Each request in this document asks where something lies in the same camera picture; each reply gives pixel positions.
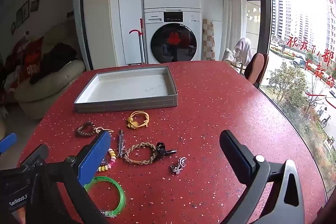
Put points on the checkered board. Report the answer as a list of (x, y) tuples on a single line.
[(208, 40)]

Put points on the grey shallow tray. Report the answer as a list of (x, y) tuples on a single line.
[(126, 87)]

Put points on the white cabinet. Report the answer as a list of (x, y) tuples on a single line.
[(131, 3)]

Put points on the black claw clip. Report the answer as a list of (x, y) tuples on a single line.
[(160, 147)]

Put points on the small picture frame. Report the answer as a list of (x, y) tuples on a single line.
[(34, 5), (13, 28)]

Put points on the silver rhinestone brooch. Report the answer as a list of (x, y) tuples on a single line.
[(179, 164)]

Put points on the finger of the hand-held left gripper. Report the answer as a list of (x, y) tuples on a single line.
[(8, 141), (36, 154)]

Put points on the wall socket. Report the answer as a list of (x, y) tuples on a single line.
[(70, 14)]

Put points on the red printed blanket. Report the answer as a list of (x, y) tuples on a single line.
[(11, 69)]

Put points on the silver hair clip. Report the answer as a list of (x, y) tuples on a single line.
[(120, 142)]

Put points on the brown chair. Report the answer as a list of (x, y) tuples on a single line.
[(256, 69)]

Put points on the cream leather sofa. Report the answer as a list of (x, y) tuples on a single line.
[(52, 82)]

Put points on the black clothing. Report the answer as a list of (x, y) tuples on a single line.
[(57, 56)]

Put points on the red printed cushion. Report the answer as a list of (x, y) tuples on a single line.
[(34, 56)]

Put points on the white curtain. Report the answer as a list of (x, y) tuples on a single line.
[(233, 3)]

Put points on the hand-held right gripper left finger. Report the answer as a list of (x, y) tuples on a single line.
[(94, 158)]

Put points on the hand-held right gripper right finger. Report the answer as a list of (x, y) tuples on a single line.
[(233, 158)]

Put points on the large picture frame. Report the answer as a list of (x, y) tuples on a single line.
[(23, 14)]

